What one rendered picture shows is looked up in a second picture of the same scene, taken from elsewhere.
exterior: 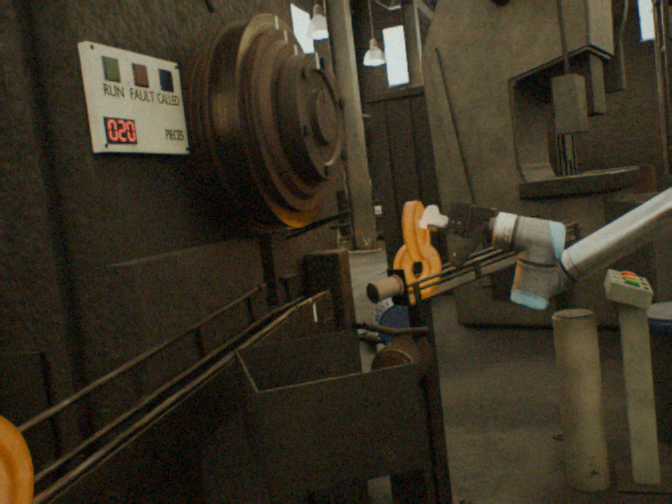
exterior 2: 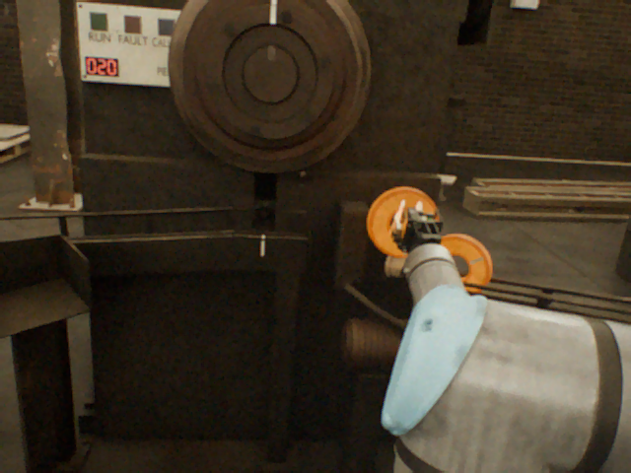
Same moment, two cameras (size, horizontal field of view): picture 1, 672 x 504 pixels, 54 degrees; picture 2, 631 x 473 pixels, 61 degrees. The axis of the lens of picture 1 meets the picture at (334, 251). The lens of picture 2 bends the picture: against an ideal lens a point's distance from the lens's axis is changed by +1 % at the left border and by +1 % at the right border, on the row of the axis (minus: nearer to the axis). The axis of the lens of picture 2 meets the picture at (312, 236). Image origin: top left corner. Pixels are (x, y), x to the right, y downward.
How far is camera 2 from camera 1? 1.55 m
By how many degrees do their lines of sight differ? 63
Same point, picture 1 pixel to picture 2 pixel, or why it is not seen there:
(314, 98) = (248, 56)
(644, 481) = not seen: outside the picture
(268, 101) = (196, 55)
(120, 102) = (105, 45)
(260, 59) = (208, 14)
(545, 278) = not seen: hidden behind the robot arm
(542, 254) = not seen: hidden behind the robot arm
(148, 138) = (134, 73)
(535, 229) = (420, 284)
